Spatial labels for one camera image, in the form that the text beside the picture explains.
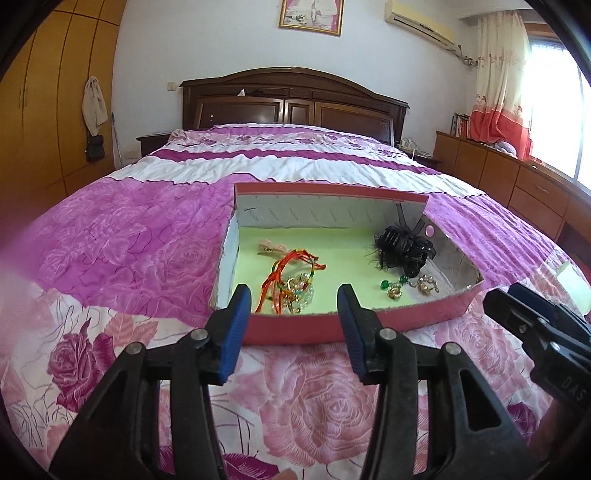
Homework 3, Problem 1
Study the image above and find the black hair claw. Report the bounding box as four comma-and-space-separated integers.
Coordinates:
368, 203, 437, 277

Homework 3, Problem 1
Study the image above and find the white air conditioner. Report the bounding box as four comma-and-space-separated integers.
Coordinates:
384, 0, 456, 47

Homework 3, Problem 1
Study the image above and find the low wooden cabinet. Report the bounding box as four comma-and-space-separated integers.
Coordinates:
434, 130, 591, 259

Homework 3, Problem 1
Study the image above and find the framed wall picture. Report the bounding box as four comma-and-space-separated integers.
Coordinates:
278, 0, 345, 37

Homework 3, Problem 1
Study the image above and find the red multicolour string bracelet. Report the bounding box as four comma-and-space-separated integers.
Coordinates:
275, 248, 327, 278

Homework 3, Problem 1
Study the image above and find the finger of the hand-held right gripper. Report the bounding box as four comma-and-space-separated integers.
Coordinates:
508, 282, 591, 330
483, 288, 561, 354

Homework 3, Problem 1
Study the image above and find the wooden wardrobe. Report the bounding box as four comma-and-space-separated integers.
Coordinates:
0, 0, 127, 241

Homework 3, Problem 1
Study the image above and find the black hanging bag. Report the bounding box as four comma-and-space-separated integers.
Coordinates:
86, 134, 106, 164

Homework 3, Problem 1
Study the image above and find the dark wooden nightstand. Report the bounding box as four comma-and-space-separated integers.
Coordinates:
406, 151, 445, 174
136, 132, 174, 158

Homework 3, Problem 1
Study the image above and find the row of books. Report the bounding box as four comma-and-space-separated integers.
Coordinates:
450, 112, 472, 139

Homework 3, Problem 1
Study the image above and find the dark wooden headboard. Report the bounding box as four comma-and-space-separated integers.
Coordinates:
179, 67, 411, 147

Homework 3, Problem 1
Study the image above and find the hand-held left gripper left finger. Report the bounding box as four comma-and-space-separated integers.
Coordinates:
48, 285, 253, 480

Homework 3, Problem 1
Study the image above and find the pale beaded bracelet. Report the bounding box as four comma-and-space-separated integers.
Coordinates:
281, 272, 315, 316

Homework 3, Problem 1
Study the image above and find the pink floral blanket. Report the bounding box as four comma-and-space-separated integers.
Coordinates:
0, 123, 591, 480

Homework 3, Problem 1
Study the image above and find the red cardboard box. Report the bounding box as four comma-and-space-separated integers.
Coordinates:
210, 181, 485, 346

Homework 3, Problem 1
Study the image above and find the window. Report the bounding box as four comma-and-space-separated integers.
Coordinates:
526, 27, 591, 182

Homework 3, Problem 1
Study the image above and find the red and cream curtain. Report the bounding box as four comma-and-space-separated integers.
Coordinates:
468, 10, 537, 160

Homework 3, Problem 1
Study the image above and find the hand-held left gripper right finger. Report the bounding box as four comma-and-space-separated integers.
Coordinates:
337, 284, 540, 480

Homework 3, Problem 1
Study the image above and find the red string bracelet with bell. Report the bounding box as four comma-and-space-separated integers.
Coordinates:
260, 261, 296, 315

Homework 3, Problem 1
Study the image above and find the hanging white towel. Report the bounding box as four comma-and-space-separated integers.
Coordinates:
82, 76, 108, 137

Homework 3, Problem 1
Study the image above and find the pale box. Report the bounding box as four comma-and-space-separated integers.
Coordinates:
553, 260, 591, 315

